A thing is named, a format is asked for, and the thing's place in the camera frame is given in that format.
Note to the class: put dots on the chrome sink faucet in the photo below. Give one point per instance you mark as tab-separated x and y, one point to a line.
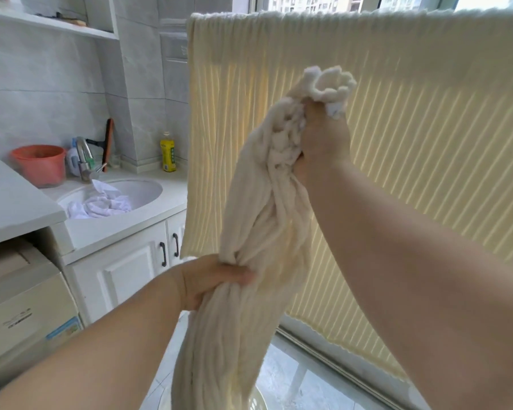
85	160

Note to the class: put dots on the white and blue bottle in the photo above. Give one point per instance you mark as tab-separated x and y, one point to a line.
72	160

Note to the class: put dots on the white washing machine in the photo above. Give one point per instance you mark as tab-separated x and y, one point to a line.
25	311

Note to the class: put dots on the white oval sink basin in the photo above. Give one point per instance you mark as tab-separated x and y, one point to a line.
124	196

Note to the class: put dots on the black and red squeegee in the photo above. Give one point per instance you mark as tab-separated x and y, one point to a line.
107	145

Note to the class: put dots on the hanging cream ribbed blanket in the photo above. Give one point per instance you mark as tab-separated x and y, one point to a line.
414	136

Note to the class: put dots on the red plastic basin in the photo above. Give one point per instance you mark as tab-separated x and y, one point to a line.
39	164

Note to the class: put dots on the person's left hand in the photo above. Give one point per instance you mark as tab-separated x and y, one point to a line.
205	280

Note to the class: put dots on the twisted cream ribbed towel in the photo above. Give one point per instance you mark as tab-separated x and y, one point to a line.
256	234

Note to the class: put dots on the person's right hand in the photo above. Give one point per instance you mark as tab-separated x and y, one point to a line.
322	143

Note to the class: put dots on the white cabinet door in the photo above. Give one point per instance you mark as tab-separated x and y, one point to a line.
177	239
119	273

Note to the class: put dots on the yellow detergent bottle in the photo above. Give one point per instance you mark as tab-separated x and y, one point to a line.
168	151

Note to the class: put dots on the person's right forearm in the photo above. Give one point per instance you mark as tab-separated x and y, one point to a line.
427	273

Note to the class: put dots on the window frame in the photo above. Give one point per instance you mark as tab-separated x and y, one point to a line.
367	2

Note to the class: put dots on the person's left thumb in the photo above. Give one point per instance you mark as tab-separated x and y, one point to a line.
235	277

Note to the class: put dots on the person's left forearm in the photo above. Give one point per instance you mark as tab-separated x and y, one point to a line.
81	350

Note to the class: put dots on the white wall shelf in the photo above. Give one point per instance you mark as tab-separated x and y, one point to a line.
47	21

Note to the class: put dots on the white wet cloth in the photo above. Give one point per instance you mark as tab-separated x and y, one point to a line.
100	204

